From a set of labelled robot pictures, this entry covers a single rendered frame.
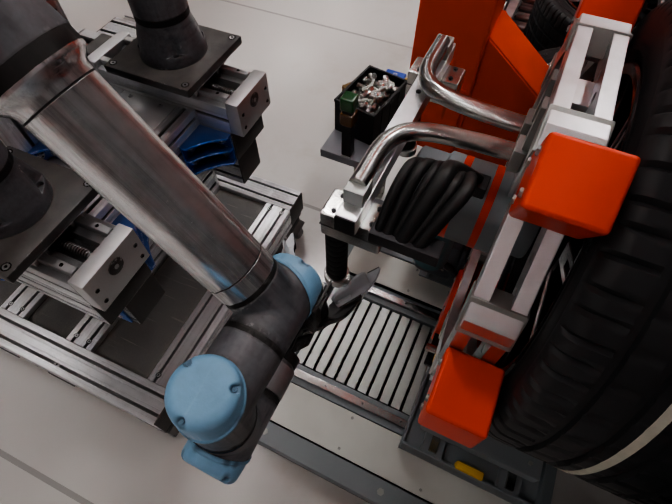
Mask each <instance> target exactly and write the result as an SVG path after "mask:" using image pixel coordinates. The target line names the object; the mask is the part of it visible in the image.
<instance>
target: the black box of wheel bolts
mask: <svg viewBox="0 0 672 504"><path fill-rule="evenodd" d="M406 81H407V80H406V79H404V78H401V77H399V76H396V75H394V74H391V73H389V72H386V71H384V70H381V69H379V68H376V67H374V66H371V65H369V66H368V67H367V68H366V69H365V70H364V71H362V72H361V73H360V74H359V75H358V76H357V77H356V78H355V79H354V80H353V81H352V82H351V83H350V84H349V85H348V86H347V87H346V88H345V89H344V90H343V91H342V92H341V93H340V94H339V95H338V96H337V97H336V98H334V102H335V129H336V130H338V131H340V132H342V125H340V113H341V111H342V110H340V98H341V96H342V95H343V94H344V92H345V91H350V92H353V93H356V94H358V95H359V100H358V107H357V108H356V109H357V110H358V119H357V122H356V123H355V137H354V138H355V139H357V140H359V141H361V142H364V143H366V144H368V145H371V144H372V142H373V141H374V140H375V139H376V138H377V137H378V136H379V135H380V134H381V133H383V132H384V131H385V130H386V128H387V126H388V125H389V123H390V121H391V120H392V118H393V116H394V115H395V113H396V111H397V110H398V108H399V106H400V105H401V103H402V101H403V100H404V98H405V89H406Z"/></svg>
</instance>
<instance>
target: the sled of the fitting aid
mask: <svg viewBox="0 0 672 504"><path fill-rule="evenodd" d="M430 368H431V367H429V366H428V368H427V370H426V373H425V376H424V379H423V381H422V384H421V387H420V389H419V392H418V395H417V397H416V400H415V403H414V405H413V408H412V411H411V413H410V416H409V419H408V421H407V424H406V427H405V429H404V432H403V435H402V437H401V440H400V443H399V446H398V448H400V449H402V450H404V451H406V452H408V453H410V454H412V455H414V456H416V457H418V458H420V459H422V460H424V461H426V462H429V463H431V464H433V465H435V466H437V467H439V468H441V469H443V470H445V471H447V472H449V473H451V474H453V475H455V476H457V477H459V478H461V479H463V480H465V481H467V482H469V483H471V484H473V485H475V486H477V487H479V488H481V489H483V490H485V491H487V492H489V493H491V494H493V495H495V496H497V497H499V498H501V499H503V500H505V501H507V502H509V503H511V504H541V500H542V495H543V490H544V485H545V480H546V475H547V470H548V465H549V464H547V463H545V462H544V463H543V467H542V472H541V477H540V481H537V482H534V483H532V482H530V481H528V480H526V479H524V478H522V477H520V476H517V475H515V474H513V473H511V472H509V471H507V470H505V469H503V468H501V467H499V466H497V465H494V464H492V463H490V462H488V461H486V460H484V459H482V458H480V457H478V456H476V455H474V454H471V453H469V452H467V451H465V450H463V449H461V448H459V447H457V446H455V445H453V444H451V443H448V442H446V441H444V440H442V439H440V438H438V437H436V436H434V435H432V434H430V433H428V432H425V431H423V430H421V429H420V424H419V423H418V418H419V415H420V412H421V410H420V406H421V403H422V402H423V403H424V401H425V398H426V395H427V393H428V390H429V387H430V384H431V382H432V381H431V380H429V378H430V374H429V370H430Z"/></svg>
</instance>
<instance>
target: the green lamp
mask: <svg viewBox="0 0 672 504"><path fill-rule="evenodd" d="M358 100H359V95H358V94H356V93H353V92H350V91H345V92H344V94H343V95H342V96H341V98H340V110H342V111H345V112H348V113H351V114H352V113H354V111H355V110H356V108H357V107H358Z"/></svg>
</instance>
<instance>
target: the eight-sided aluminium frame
mask: <svg viewBox="0 0 672 504"><path fill-rule="evenodd" d="M631 29H632V24H629V23H625V22H620V21H616V20H611V19H607V18H603V17H598V16H594V15H590V14H585V13H582V14H581V15H580V17H579V18H576V19H575V21H574V23H573V26H572V28H571V30H570V33H569V35H568V37H567V39H566V40H565V42H564V44H563V45H562V47H561V49H560V50H559V52H556V53H555V55H554V57H553V59H552V61H551V63H550V66H549V68H548V70H547V72H546V74H545V77H544V79H543V82H542V85H541V90H540V92H539V94H538V96H537V98H536V101H535V103H534V105H533V107H532V108H534V109H536V108H537V106H538V103H539V101H540V99H541V97H542V95H543V93H544V90H545V88H546V86H547V84H548V82H549V80H550V77H551V75H552V73H553V71H554V69H558V70H559V73H558V76H557V79H556V81H555V84H554V87H553V90H552V93H551V96H550V100H549V103H548V106H547V109H546V111H545V113H544V115H543V117H542V118H541V121H540V123H539V126H538V128H537V131H536V133H535V136H534V139H533V141H532V144H531V146H530V149H529V151H528V154H527V157H526V159H525V163H526V162H527V160H528V158H529V157H531V156H532V155H533V153H534V152H535V151H536V149H537V146H538V145H540V144H541V143H542V142H543V141H544V139H545V138H546V137H547V136H548V134H549V133H551V132H558V133H561V134H564V135H568V136H571V137H575V138H578V139H581V140H585V141H588V142H592V143H595V144H599V145H602V146H605V147H607V146H608V143H609V141H610V138H611V135H612V132H613V130H614V127H615V124H616V122H615V121H612V120H613V115H614V111H615V106H616V101H617V96H618V91H619V86H620V82H621V77H622V72H623V67H624V62H625V58H626V53H627V48H628V46H629V44H630V42H631V40H632V38H633V34H632V33H631ZM579 79H583V80H587V81H592V80H593V79H594V80H593V82H595V85H594V89H593V93H592V97H591V100H590V104H589V107H588V109H587V111H586V113H583V112H580V111H576V110H573V109H570V108H571V104H572V101H573V97H574V94H575V90H576V87H577V84H578V80H579ZM511 205H512V204H510V203H509V205H508V208H507V210H506V212H505V215H504V217H503V220H502V222H501V224H500V227H499V229H498V231H497V234H496V236H495V239H494V241H493V243H492V246H491V248H490V250H489V253H488V254H487V253H484V252H482V251H479V250H476V249H473V248H471V251H470V253H469V256H468V258H467V259H468V263H467V265H466V268H465V270H464V273H463V276H462V278H461V281H460V284H459V287H458V289H457V292H456V295H455V297H454V300H453V303H452V305H451V308H450V310H449V311H448V313H447V315H446V318H445V320H444V322H443V325H442V328H441V331H440V334H439V337H438V338H439V339H440V340H439V343H438V347H437V351H436V355H435V358H434V360H433V363H432V365H431V368H430V370H429V374H430V378H429V380H431V381H432V379H433V376H434V375H432V373H433V370H434V369H436V368H437V365H438V362H439V360H440V358H442V356H443V354H444V353H445V351H446V349H447V348H448V347H452V348H454V349H457V350H459V351H462V352H464V353H466V354H469V355H471V356H473V357H476V358H478V359H480V360H483V361H485V362H487V363H490V364H492V365H495V364H496V362H497V361H498V360H499V359H500V358H501V357H502V356H503V355H504V353H505V352H510V351H511V350H512V348H513V347H514V345H515V343H516V341H517V340H518V338H519V336H520V335H521V333H522V331H523V330H524V328H525V326H526V325H527V323H528V321H529V319H530V310H531V307H532V305H533V303H534V301H535V299H536V296H537V294H538V292H539V290H540V288H541V286H542V283H543V281H544V279H545V277H546V275H547V273H548V270H549V268H550V266H551V264H552V262H553V260H554V257H555V255H556V253H557V251H558V249H559V247H560V244H561V242H562V240H563V238H564V236H565V235H563V234H560V233H557V232H554V231H552V230H549V229H546V228H543V227H542V228H541V230H540V232H539V234H538V236H537V239H536V241H535V243H534V245H533V248H532V250H531V252H530V254H529V257H528V259H527V261H526V263H525V266H524V268H523V270H522V272H521V275H520V277H519V279H518V281H517V284H516V286H515V288H514V290H513V293H512V294H511V293H508V292H505V291H503V290H500V289H498V288H495V287H496V285H497V283H498V280H499V278H500V276H501V273H502V271H503V269H504V267H505V264H506V262H507V260H508V257H509V255H510V253H511V250H512V248H513V246H514V243H515V241H516V239H517V237H518V234H519V232H520V230H521V227H522V225H523V223H524V221H522V220H520V219H517V218H514V217H511V216H510V215H509V210H510V207H511ZM477 263H481V264H484V265H483V267H482V269H481V272H480V274H479V277H478V279H477V280H475V281H474V283H473V285H472V287H471V290H470V292H469V294H468V296H467V298H466V301H465V303H464V300H465V297H466V294H467V291H468V289H469V286H470V283H471V280H472V277H473V275H474V272H475V269H476V266H477ZM463 303H464V305H463ZM462 305H463V307H462ZM461 308H462V309H461ZM460 311H461V312H460ZM477 340H480V341H482V343H481V344H480V345H479V347H478V348H477Z"/></svg>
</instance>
